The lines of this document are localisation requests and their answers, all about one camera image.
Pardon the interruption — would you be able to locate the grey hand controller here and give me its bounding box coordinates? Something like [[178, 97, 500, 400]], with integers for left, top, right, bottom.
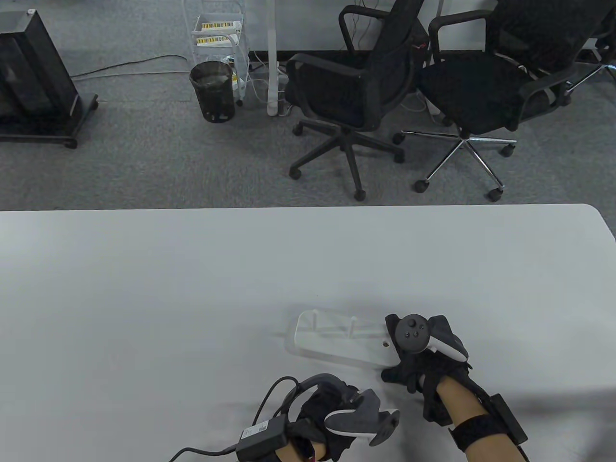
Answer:
[[396, 314, 469, 362], [282, 373, 401, 446]]

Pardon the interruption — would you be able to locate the black office chair chrome base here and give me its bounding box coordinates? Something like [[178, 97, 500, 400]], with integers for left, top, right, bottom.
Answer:
[[392, 0, 614, 203]]

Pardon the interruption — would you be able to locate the person's left hand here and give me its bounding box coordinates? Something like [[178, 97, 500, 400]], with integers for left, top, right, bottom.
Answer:
[[289, 380, 381, 462]]

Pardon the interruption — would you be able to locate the black wrist camera unit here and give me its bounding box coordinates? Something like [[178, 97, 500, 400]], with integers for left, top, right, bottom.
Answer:
[[235, 416, 290, 458], [449, 393, 529, 453]]

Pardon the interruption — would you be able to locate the black left wrist camera unit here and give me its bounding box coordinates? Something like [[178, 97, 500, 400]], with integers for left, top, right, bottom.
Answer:
[[235, 416, 290, 458]]

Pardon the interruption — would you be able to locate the dark floor cable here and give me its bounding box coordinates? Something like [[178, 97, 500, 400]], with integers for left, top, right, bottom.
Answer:
[[72, 54, 191, 80]]

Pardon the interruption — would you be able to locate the person's right hand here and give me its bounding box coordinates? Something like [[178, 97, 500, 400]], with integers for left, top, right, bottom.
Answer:
[[382, 314, 475, 424]]

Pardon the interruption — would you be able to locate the black mesh waste bin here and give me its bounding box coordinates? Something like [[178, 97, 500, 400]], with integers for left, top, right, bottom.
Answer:
[[189, 61, 236, 123]]

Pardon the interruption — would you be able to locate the grey right hand controller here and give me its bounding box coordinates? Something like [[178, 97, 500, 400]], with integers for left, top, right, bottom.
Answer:
[[396, 314, 469, 362]]

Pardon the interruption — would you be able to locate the person's right forearm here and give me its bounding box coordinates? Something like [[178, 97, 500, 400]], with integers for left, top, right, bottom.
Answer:
[[436, 373, 523, 462]]

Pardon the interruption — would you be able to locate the person's left forearm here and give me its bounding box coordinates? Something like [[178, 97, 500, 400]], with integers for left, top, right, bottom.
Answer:
[[275, 440, 328, 462]]

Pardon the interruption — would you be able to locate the white desk leg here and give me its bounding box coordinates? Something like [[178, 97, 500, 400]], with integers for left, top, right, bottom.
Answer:
[[267, 0, 281, 116]]

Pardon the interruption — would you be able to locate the black wheeled cabinet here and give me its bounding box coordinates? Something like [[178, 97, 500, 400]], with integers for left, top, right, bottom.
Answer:
[[0, 9, 100, 149]]

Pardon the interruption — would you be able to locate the smooth white Hanoi Tower plate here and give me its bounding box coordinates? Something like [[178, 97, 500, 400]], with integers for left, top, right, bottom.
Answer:
[[287, 310, 406, 370]]

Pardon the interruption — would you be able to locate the black office chair plastic base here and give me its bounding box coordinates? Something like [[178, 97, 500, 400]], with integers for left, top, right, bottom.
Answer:
[[285, 0, 430, 202]]

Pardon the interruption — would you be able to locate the grey left hand controller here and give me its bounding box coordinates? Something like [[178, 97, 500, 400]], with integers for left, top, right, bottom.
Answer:
[[282, 373, 401, 446]]

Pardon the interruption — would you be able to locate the white wire trolley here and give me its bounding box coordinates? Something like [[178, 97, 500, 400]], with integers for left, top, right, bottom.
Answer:
[[183, 0, 251, 107]]

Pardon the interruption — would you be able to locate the black right wrist camera unit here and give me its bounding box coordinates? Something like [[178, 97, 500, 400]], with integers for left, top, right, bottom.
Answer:
[[449, 393, 529, 453]]

